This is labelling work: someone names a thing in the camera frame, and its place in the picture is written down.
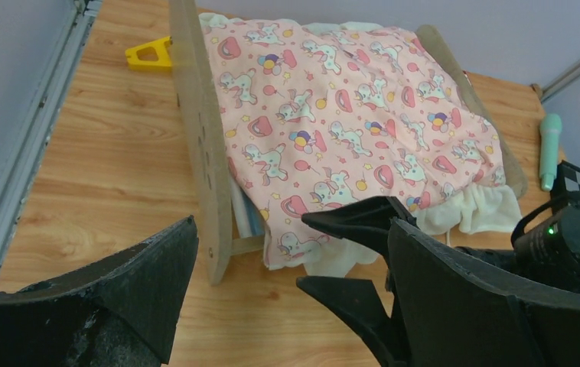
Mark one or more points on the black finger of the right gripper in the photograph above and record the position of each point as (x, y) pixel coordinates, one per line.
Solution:
(366, 222)
(357, 303)

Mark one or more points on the yellow triangle toy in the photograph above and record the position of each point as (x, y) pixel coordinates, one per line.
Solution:
(152, 56)

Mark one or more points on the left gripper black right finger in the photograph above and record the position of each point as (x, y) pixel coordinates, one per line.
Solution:
(461, 311)

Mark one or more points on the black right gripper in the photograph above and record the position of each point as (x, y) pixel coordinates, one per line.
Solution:
(545, 245)

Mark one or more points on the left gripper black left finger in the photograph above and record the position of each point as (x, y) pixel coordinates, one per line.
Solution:
(122, 310)

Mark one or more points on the wooden striped pet bed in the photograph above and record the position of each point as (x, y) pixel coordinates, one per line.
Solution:
(199, 142)

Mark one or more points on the mint green massager wand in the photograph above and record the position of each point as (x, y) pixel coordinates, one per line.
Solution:
(550, 130)

